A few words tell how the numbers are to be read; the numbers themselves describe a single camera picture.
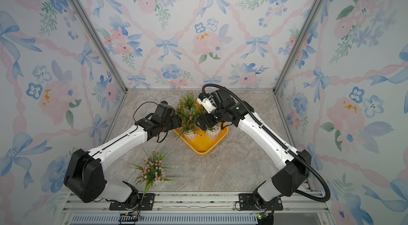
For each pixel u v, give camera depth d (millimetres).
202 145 879
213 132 892
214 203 753
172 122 771
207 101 660
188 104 950
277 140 439
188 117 867
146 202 730
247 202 732
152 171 676
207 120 647
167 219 703
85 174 409
